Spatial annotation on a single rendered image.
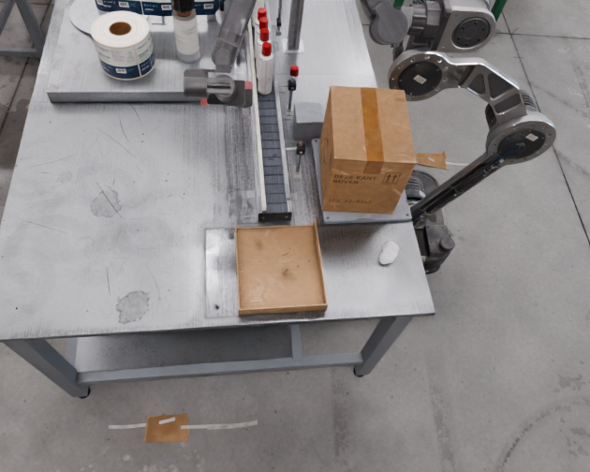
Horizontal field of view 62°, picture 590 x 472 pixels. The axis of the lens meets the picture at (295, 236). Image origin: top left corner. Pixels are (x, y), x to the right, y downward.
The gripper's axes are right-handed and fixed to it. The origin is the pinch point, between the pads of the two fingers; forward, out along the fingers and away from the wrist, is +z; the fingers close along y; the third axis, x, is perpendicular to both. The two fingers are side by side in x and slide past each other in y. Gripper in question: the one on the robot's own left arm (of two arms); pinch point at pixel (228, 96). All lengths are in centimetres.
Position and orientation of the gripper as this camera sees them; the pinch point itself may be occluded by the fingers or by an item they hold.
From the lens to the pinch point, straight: 148.4
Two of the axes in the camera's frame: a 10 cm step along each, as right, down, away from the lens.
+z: -0.8, -1.4, 9.9
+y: -10.0, 0.0, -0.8
